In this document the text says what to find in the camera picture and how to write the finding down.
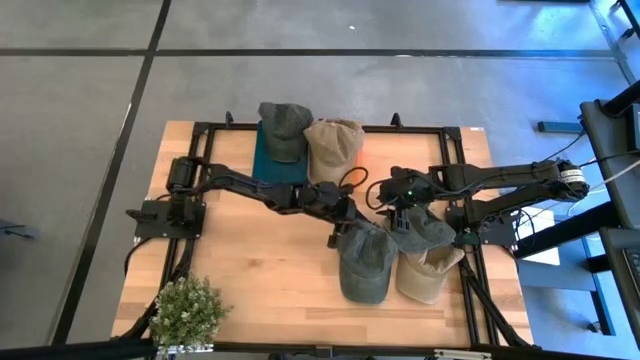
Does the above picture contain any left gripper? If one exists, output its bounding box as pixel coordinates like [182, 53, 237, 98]
[299, 193, 374, 250]

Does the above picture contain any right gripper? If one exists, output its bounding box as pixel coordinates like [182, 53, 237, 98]
[377, 167, 437, 234]

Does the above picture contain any dark green baseball cap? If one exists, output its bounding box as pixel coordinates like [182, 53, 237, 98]
[335, 219, 400, 305]
[257, 101, 315, 164]
[382, 204, 457, 255]

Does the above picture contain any tan baseball cap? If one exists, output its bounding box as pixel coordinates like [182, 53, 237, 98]
[395, 244, 466, 305]
[303, 117, 366, 187]

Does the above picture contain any small green potted plant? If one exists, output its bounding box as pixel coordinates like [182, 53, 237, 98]
[148, 273, 234, 356]

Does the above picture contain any blue floor bar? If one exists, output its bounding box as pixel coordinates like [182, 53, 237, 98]
[537, 120, 585, 134]

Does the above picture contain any black keyboard tray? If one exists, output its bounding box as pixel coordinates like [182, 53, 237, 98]
[598, 227, 640, 321]

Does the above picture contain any black rig beam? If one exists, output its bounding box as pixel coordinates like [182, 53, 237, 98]
[0, 338, 640, 360]

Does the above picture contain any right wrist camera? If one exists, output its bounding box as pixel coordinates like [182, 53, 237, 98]
[394, 179, 427, 207]

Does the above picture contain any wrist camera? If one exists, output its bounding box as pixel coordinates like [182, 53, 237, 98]
[394, 179, 427, 207]
[308, 181, 343, 206]

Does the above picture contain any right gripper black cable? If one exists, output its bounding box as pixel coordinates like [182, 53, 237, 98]
[364, 178, 397, 212]

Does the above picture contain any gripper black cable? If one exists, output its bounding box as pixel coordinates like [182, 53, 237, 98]
[364, 178, 397, 212]
[338, 166, 370, 196]

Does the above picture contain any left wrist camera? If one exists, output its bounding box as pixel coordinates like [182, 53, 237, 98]
[308, 181, 343, 206]

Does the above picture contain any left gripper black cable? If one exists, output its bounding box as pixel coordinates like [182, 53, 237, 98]
[338, 166, 370, 196]

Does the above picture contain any black aluminium table frame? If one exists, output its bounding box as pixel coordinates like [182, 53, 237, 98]
[119, 110, 536, 351]

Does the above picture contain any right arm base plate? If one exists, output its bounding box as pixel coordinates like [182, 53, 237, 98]
[444, 205, 519, 247]

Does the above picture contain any black cable bundle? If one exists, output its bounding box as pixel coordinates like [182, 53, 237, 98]
[122, 237, 195, 342]

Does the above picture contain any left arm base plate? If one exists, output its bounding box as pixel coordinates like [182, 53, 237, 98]
[125, 197, 207, 240]

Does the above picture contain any white cable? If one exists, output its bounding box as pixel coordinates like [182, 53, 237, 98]
[564, 158, 640, 214]

